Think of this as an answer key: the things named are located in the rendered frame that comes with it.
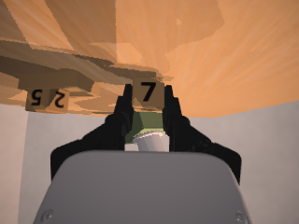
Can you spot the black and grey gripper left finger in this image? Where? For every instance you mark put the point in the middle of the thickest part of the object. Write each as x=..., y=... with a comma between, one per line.
x=108, y=136

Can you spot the wooden tray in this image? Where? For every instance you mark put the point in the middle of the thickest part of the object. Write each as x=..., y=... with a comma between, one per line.
x=82, y=85

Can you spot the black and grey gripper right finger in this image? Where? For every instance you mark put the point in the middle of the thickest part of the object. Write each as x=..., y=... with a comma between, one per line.
x=182, y=136

